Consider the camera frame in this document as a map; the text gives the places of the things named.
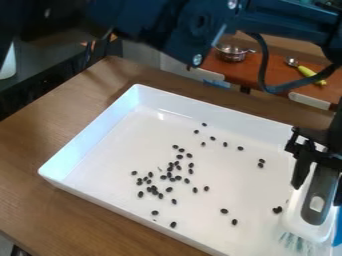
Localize dark grey table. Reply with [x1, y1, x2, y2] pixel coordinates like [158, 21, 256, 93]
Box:
[0, 31, 125, 121]

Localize pile of black bits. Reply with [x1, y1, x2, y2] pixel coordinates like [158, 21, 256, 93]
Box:
[129, 122, 285, 230]

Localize white brush with grey handle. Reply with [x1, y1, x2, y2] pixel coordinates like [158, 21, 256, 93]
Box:
[276, 161, 341, 256]

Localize orange wooden table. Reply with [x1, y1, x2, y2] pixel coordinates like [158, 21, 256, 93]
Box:
[199, 31, 342, 112]

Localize silver pot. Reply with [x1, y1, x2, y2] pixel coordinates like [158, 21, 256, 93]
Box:
[215, 43, 258, 63]

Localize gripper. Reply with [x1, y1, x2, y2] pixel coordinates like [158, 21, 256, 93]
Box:
[283, 126, 342, 207]

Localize black cable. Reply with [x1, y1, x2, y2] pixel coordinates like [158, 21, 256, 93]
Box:
[247, 32, 342, 95]

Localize white tray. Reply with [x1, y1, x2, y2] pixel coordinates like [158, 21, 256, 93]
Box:
[37, 83, 342, 256]

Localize yellow handled spoon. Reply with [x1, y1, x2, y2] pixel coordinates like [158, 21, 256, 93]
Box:
[284, 56, 329, 87]

